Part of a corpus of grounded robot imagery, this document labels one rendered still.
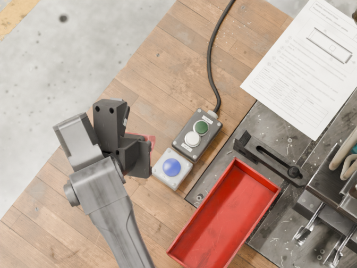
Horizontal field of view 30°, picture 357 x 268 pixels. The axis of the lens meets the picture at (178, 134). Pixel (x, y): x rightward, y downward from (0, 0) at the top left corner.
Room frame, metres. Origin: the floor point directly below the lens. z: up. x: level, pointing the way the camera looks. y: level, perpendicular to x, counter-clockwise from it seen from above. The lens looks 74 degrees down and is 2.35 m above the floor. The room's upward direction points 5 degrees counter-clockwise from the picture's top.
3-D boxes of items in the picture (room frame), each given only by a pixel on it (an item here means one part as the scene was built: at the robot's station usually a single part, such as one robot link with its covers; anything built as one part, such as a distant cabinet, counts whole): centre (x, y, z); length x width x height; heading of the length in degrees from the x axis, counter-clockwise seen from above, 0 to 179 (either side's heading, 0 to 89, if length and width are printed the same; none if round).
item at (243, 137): (0.35, -0.15, 0.95); 0.06 x 0.03 x 0.09; 49
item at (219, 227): (0.20, -0.08, 0.93); 0.25 x 0.12 x 0.06; 139
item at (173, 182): (0.33, 0.02, 0.90); 0.07 x 0.07 x 0.06; 49
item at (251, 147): (0.31, -0.20, 0.95); 0.15 x 0.03 x 0.10; 49
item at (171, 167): (0.33, 0.02, 0.93); 0.04 x 0.04 x 0.02
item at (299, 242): (0.16, -0.24, 0.98); 0.07 x 0.02 x 0.01; 139
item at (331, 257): (0.11, -0.30, 0.98); 0.07 x 0.02 x 0.01; 139
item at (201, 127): (0.41, -0.05, 0.93); 0.03 x 0.03 x 0.02
